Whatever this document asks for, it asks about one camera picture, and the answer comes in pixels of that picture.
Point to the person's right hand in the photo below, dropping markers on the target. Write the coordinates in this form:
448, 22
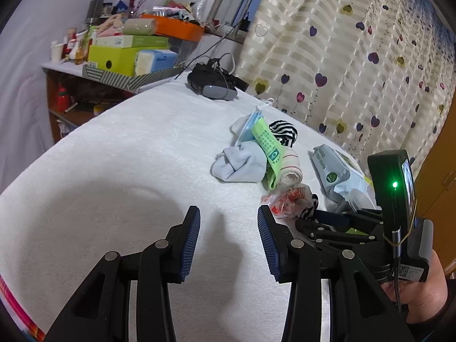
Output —
427, 292

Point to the pink plush toy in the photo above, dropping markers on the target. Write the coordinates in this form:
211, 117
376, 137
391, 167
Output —
110, 25

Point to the flat green box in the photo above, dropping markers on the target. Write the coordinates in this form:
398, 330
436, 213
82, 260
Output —
142, 41

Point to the large green box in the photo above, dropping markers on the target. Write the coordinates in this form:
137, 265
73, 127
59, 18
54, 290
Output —
114, 57

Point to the white cup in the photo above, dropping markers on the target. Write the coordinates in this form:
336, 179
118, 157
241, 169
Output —
57, 51

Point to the orange tray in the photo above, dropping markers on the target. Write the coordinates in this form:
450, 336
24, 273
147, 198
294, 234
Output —
181, 30

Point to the grey black headset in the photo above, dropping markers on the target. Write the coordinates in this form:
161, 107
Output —
213, 89

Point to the heart print curtain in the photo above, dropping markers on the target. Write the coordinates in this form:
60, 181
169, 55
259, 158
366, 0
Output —
338, 42

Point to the wooden shelf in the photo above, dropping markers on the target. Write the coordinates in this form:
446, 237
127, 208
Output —
60, 128

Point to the colourful striped cloth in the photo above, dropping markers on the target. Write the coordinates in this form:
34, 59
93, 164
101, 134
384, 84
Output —
19, 310

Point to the blue face mask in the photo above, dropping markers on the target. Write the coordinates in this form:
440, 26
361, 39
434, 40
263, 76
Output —
245, 126

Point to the striped cardboard tray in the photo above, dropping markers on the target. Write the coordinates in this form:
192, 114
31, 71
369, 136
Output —
107, 76

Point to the amber bottle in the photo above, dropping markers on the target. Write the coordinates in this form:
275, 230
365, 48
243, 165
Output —
81, 53

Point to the beige bandage roll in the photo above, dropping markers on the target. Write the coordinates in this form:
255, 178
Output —
140, 26

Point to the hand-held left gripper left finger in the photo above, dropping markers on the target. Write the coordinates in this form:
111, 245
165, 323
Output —
190, 242

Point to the red printed plastic bag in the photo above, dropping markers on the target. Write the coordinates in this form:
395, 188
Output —
290, 199

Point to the green printed sock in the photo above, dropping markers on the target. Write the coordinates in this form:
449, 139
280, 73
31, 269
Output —
265, 142

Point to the light blue sock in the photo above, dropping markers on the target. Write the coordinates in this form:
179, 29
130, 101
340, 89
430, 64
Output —
235, 164

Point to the blue white tissue pack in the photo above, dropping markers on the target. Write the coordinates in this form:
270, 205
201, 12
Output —
153, 62

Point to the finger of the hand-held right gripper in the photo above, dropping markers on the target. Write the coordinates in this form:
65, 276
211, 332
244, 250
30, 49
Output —
342, 218
331, 235

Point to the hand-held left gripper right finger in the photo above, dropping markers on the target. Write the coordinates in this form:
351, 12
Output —
267, 242

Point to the black white striped sock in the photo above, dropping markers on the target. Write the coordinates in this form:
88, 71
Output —
285, 131
310, 208

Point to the red white bottle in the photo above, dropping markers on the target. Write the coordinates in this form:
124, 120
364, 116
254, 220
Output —
71, 44

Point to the wet wipes packet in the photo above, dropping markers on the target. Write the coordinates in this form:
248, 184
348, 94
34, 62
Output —
331, 174

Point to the wooden cabinet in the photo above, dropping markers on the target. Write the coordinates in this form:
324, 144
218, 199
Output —
440, 192

